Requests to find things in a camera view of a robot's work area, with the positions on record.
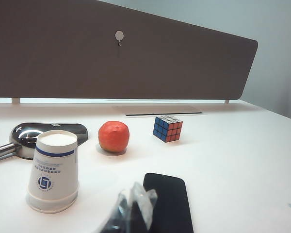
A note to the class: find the colourful puzzle cube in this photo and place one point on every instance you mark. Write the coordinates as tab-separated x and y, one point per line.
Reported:
167	128

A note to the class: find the orange fruit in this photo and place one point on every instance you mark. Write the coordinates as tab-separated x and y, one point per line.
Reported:
114	137

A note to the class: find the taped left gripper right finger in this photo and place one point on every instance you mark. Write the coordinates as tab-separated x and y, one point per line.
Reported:
145	208

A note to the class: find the brown fabric desk divider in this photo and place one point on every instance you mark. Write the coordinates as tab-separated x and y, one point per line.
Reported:
111	68

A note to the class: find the black smartphone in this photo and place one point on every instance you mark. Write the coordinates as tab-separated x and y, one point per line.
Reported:
174	206

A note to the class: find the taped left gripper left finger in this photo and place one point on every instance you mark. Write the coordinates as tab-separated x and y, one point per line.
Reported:
118	218

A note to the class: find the white hexagonal wall hook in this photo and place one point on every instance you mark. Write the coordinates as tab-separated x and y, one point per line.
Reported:
119	35

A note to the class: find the shiny metal ladle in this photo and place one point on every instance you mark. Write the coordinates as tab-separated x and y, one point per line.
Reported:
70	128

